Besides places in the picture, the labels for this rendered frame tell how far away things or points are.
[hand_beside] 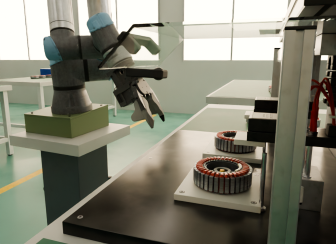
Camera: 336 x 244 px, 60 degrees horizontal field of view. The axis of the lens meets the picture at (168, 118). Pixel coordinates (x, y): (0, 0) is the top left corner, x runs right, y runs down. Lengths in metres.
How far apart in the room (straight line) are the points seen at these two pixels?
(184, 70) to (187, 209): 5.01
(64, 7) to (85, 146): 0.45
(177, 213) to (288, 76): 0.29
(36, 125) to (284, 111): 0.97
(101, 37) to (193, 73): 4.61
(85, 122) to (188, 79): 4.43
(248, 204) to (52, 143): 0.72
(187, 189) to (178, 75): 4.99
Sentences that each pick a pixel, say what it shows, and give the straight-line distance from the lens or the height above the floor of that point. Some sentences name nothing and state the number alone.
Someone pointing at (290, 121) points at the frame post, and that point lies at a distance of 0.35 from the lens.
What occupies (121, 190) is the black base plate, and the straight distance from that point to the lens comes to 0.59.
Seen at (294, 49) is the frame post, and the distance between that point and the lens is 0.34.
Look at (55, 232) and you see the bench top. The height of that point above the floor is 0.75.
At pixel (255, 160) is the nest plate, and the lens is 0.75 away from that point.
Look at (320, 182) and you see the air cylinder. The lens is 0.55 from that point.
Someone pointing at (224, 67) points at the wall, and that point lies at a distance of 5.31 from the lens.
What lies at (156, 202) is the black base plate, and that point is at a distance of 0.54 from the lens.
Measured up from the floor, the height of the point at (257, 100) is 0.92.
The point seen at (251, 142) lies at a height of 0.88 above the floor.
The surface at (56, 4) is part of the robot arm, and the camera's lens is 1.03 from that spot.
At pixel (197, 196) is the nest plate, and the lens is 0.54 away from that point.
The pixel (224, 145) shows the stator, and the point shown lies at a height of 0.80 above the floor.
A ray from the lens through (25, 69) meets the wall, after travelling 7.38.
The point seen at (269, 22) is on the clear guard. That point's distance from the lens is 0.36.
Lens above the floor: 1.02
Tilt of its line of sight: 12 degrees down
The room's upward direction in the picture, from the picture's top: straight up
